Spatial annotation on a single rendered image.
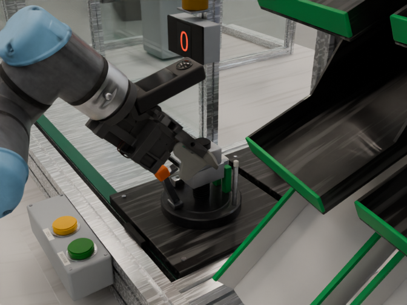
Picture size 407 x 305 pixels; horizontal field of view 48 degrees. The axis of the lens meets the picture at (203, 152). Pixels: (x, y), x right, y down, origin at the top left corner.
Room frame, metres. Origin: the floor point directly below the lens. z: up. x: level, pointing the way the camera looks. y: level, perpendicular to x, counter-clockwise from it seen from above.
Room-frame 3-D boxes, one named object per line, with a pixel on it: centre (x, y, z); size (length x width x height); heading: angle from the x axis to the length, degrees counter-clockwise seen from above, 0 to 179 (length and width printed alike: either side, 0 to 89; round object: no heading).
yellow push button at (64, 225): (0.61, 0.23, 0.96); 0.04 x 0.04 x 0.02
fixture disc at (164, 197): (0.66, 0.00, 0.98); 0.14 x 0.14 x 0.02
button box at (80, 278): (0.61, 0.23, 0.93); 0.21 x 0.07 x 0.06; 35
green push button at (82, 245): (0.55, 0.19, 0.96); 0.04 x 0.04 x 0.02
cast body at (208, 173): (0.67, -0.01, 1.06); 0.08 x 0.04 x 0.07; 125
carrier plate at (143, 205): (0.66, 0.00, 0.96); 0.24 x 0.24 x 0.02; 35
